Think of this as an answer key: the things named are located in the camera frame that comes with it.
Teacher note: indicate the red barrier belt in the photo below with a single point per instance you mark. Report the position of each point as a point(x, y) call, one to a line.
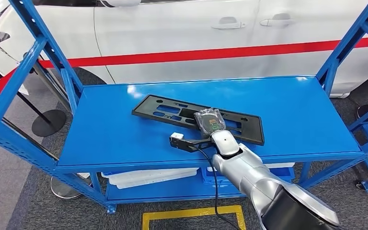
point(203, 54)

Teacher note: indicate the blue metal shelf rack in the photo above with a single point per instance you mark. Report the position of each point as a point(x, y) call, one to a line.
point(107, 133)

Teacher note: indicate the white car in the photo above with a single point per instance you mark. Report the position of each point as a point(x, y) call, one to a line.
point(171, 25)

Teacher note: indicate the black disc base stand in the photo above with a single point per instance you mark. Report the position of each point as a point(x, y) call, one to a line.
point(49, 123)

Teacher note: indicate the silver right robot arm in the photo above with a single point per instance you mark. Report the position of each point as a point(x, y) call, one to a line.
point(250, 177)

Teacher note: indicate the chrome base stanchion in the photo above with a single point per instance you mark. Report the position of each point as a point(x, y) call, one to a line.
point(66, 190)
point(44, 76)

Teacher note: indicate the black plastic frame part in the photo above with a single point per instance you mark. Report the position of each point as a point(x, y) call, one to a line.
point(149, 109)

